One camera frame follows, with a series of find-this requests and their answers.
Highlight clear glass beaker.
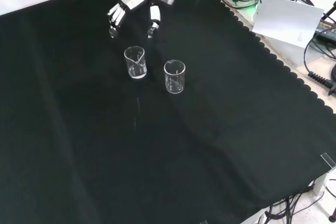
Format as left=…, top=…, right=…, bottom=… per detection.
left=163, top=59, right=186, bottom=95
left=123, top=46, right=148, bottom=80

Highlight black bench cloth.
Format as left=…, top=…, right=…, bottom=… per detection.
left=0, top=0, right=336, bottom=224

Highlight black power adapter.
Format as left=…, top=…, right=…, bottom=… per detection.
left=314, top=20, right=336, bottom=40

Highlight black stand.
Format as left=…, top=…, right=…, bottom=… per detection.
left=322, top=0, right=336, bottom=22

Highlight white bench leg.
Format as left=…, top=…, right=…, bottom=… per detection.
left=311, top=167, right=336, bottom=197

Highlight black coiled cable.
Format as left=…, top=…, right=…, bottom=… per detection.
left=303, top=35, right=336, bottom=97

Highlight black cables under bench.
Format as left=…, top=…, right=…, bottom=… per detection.
left=256, top=180, right=326, bottom=224

